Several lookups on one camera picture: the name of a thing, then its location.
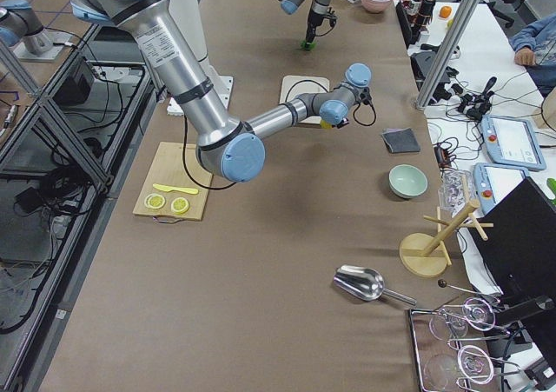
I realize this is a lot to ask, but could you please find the metal wire rack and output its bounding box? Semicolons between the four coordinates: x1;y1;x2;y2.
407;296;521;391

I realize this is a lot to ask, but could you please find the grey folded cloth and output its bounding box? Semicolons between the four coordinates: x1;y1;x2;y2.
381;128;420;154

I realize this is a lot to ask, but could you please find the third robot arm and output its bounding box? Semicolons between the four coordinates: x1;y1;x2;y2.
1;0;62;63

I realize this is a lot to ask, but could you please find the yellow plastic knife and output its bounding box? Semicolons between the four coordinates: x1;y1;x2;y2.
152;183;199;195

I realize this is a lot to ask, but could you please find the orange fruit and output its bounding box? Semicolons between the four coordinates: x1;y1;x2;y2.
439;5;452;19

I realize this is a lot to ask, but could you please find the aluminium frame post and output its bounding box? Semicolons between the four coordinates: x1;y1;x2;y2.
415;0;480;111

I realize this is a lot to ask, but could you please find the wooden mug tree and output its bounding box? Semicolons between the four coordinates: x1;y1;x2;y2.
399;176;494;278

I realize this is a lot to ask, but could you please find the mint green bowl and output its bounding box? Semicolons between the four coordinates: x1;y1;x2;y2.
388;164;428;199

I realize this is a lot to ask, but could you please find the blue teach pendant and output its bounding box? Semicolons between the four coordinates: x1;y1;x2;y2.
473;163;530;215
480;115;546;171

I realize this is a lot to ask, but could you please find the person in blue shirt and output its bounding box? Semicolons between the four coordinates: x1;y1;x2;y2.
509;13;555;96

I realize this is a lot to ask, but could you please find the white rectangular rabbit tray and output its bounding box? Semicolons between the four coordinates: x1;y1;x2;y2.
279;75;330;103

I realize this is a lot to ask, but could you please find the clear plastic package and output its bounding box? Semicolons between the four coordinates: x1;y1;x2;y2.
439;170;471;215

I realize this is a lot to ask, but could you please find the blue teach pendant upper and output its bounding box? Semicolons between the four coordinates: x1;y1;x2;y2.
480;115;546;171

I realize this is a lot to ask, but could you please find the lemon slice upper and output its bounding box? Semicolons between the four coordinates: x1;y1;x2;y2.
143;193;166;209

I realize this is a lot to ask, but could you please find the metal scoop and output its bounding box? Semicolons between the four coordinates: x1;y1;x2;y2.
333;264;417;306

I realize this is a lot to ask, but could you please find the blue teach pendant lower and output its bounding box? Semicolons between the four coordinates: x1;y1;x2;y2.
473;163;530;215

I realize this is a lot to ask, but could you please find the bamboo cutting board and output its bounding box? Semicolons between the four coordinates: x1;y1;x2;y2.
133;142;212;222

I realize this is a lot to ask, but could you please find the lemon slice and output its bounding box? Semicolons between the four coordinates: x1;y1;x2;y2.
170;196;190;215
143;193;166;209

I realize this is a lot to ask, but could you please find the black monitor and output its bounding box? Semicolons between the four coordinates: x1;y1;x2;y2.
473;177;555;299

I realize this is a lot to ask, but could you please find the lemon slice lower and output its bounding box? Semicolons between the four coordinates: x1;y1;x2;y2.
170;196;190;215

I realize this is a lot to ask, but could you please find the green lime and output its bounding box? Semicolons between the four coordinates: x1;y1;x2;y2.
301;41;315;51

